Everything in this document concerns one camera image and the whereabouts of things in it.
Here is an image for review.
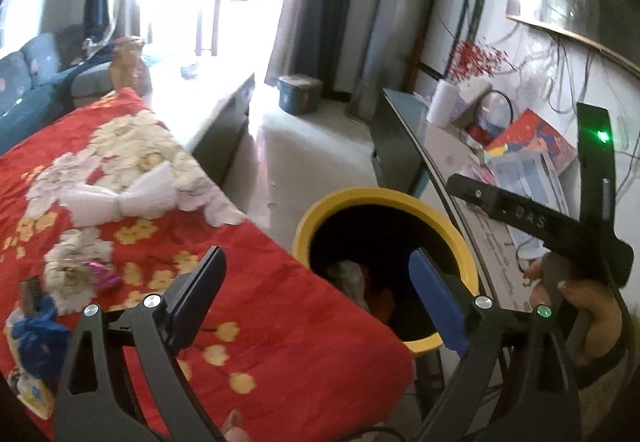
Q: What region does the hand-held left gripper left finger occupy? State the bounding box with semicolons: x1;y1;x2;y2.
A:
54;246;228;442

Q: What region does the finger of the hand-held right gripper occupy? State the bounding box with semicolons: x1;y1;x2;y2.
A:
446;173;506;219

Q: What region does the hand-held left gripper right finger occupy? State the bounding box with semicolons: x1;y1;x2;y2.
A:
408;249;583;442

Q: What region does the purple snack wrapper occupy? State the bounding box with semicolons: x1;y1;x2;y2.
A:
87;261;123;290

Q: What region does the yellow trash bin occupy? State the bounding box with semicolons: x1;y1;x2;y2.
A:
292;187;479;353

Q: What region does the white foam fruit net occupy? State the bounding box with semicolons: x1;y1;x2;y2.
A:
60;162;201;227

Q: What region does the person's right forearm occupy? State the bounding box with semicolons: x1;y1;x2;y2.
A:
575;347;640;442

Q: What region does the person's right hand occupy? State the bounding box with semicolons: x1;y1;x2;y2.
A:
522;259;626;365

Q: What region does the person's left hand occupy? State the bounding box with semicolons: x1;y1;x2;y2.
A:
222;409;261;442

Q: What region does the blue white booklet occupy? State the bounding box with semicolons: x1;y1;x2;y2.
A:
487;154;571;223

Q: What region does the red gift box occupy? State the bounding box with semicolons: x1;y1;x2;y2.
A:
485;108;578;175

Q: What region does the red floral blanket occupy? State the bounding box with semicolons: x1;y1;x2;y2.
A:
0;86;416;442

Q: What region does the glass top television cabinet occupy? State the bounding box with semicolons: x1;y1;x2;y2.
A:
370;88;591;323

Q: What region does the silver standing air conditioner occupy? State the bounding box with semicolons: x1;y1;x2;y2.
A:
346;0;426;119

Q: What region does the dark coffee table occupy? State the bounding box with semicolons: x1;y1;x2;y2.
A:
140;54;256;187

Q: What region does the blue storage box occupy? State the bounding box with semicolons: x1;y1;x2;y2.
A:
276;73;323;115

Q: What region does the brown paper bag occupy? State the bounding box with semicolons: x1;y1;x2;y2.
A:
109;36;153;95

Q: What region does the blue patterned sofa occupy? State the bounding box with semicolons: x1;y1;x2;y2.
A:
0;32;121;155

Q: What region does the black handled basket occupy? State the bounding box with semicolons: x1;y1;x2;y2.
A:
467;89;516;145

